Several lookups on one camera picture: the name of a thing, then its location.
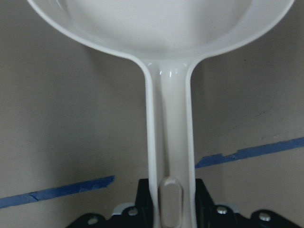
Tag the beige plastic dustpan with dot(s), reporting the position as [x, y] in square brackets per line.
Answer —
[166, 39]

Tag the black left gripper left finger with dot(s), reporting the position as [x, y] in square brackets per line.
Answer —
[140, 215]

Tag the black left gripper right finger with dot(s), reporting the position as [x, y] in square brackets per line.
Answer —
[211, 215]

